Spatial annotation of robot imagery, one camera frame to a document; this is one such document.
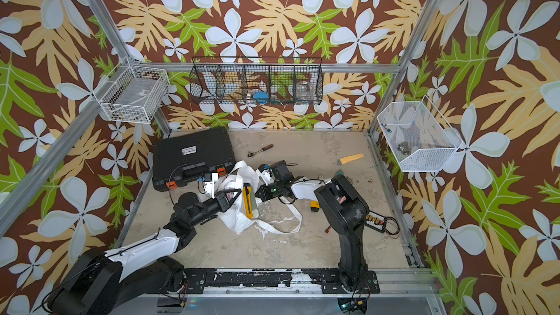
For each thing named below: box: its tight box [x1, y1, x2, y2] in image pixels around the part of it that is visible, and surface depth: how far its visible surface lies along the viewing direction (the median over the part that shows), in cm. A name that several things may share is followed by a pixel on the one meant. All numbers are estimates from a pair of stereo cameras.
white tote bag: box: [215, 161, 303, 235], surface depth 84 cm
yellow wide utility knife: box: [309, 199, 321, 213], surface depth 93 cm
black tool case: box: [151, 126, 237, 192], surface depth 102 cm
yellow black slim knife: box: [242, 183, 254, 219], surface depth 92 cm
